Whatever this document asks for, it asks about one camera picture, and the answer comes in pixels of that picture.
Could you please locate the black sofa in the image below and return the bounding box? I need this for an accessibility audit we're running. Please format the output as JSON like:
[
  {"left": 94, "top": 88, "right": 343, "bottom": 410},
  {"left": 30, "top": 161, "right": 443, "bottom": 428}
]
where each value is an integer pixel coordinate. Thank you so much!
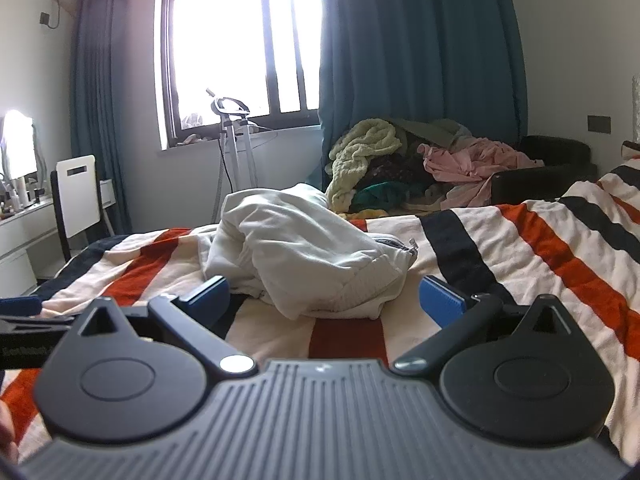
[{"left": 487, "top": 135, "right": 598, "bottom": 206}]

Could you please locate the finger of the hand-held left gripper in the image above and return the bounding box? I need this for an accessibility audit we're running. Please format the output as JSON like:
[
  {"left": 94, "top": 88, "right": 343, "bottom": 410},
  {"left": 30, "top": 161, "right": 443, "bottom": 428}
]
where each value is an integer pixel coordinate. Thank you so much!
[{"left": 0, "top": 296, "right": 81, "bottom": 336}]

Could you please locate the pink garment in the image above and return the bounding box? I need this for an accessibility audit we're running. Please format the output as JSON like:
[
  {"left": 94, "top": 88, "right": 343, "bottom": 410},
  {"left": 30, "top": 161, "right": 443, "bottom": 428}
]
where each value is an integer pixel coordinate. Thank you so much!
[{"left": 422, "top": 136, "right": 545, "bottom": 210}]

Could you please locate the row of cosmetic bottles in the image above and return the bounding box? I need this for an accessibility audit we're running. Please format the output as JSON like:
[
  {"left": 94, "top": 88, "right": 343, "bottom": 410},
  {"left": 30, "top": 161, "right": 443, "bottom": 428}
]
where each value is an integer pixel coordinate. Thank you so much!
[{"left": 0, "top": 177, "right": 46, "bottom": 218}]

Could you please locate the yellow-green knit throw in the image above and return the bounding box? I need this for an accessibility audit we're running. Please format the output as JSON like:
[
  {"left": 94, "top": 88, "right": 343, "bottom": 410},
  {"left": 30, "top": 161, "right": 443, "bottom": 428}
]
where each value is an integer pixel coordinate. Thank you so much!
[{"left": 325, "top": 118, "right": 401, "bottom": 213}]

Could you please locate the window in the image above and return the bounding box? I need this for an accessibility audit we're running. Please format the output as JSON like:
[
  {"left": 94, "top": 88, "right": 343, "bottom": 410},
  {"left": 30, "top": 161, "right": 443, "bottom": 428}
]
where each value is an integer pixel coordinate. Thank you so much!
[{"left": 157, "top": 0, "right": 323, "bottom": 151}]

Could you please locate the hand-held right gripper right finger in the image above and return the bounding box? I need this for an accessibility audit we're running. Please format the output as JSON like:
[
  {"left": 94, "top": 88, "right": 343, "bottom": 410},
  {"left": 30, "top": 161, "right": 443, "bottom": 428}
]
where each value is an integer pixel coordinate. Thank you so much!
[{"left": 392, "top": 276, "right": 570, "bottom": 375}]

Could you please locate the narrow teal curtain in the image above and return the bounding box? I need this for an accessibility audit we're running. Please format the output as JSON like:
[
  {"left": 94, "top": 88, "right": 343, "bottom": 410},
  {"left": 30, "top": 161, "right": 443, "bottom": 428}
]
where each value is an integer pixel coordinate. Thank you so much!
[{"left": 70, "top": 0, "right": 166, "bottom": 236}]

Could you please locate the dark patterned garment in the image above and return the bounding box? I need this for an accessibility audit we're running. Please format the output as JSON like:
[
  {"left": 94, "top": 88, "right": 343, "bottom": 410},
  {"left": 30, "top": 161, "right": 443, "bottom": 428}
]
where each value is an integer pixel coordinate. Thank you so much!
[{"left": 357, "top": 152, "right": 431, "bottom": 196}]

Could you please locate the striped blanket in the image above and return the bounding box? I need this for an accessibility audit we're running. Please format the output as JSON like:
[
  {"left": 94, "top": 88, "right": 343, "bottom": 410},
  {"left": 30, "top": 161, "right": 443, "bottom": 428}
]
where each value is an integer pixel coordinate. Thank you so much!
[{"left": 0, "top": 140, "right": 640, "bottom": 466}]

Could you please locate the green garment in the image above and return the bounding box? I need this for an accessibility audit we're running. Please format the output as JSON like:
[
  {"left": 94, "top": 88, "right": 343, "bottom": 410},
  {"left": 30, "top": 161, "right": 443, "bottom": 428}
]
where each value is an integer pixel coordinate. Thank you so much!
[{"left": 350, "top": 182, "right": 401, "bottom": 213}]

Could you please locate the olive garment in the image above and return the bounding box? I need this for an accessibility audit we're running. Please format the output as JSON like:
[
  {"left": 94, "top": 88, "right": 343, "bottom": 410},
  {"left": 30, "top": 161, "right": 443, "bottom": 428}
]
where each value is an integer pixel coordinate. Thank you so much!
[{"left": 395, "top": 117, "right": 473, "bottom": 153}]

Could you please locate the white sweatshirt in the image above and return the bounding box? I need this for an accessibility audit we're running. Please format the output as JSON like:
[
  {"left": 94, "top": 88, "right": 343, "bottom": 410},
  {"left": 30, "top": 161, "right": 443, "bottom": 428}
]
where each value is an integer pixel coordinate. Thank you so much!
[{"left": 197, "top": 183, "right": 418, "bottom": 321}]

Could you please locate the white dressing table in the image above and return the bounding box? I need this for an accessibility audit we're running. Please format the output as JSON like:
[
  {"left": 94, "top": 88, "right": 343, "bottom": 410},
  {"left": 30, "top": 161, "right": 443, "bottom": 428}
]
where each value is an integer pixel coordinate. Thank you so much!
[{"left": 0, "top": 197, "right": 66, "bottom": 296}]

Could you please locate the vanity mirror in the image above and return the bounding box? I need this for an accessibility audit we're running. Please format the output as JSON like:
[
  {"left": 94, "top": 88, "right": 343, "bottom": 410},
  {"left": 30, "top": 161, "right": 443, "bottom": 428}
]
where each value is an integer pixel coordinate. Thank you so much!
[{"left": 0, "top": 110, "right": 41, "bottom": 181}]

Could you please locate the white chair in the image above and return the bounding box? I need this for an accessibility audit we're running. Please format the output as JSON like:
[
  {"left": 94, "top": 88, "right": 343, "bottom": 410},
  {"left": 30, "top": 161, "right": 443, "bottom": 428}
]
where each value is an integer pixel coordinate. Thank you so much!
[{"left": 50, "top": 155, "right": 113, "bottom": 263}]

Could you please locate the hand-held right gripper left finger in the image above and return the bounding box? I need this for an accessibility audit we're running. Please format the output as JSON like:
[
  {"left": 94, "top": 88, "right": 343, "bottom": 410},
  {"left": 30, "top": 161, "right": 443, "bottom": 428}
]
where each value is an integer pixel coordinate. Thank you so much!
[{"left": 75, "top": 276, "right": 256, "bottom": 378}]

